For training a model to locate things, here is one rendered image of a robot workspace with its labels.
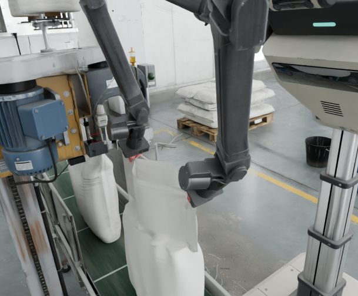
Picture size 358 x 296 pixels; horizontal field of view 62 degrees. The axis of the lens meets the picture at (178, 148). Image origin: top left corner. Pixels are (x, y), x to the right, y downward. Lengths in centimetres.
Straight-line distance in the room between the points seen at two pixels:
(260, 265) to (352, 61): 158
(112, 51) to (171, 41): 528
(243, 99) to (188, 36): 588
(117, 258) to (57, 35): 288
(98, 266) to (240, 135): 122
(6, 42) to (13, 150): 292
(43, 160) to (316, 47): 83
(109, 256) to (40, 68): 107
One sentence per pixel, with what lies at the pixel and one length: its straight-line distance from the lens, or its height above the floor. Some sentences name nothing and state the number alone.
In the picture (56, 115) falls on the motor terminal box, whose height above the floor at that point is 127.
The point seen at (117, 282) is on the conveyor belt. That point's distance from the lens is 156.
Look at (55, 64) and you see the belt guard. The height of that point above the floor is 139.
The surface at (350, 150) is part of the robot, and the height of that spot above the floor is 106.
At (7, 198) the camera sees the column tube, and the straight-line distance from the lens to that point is 129.
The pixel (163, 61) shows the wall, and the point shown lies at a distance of 606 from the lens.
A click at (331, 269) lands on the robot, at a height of 57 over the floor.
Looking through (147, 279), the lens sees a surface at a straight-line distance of 120.
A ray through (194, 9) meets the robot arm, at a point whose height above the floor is 152.
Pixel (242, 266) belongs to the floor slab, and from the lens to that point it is 213.
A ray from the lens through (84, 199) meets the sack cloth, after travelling 167.
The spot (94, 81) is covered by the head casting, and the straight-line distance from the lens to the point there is 117.
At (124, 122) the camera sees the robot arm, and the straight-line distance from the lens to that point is 98.
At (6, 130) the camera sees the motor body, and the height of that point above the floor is 123.
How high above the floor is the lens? 149
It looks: 23 degrees down
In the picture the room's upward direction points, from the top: 3 degrees counter-clockwise
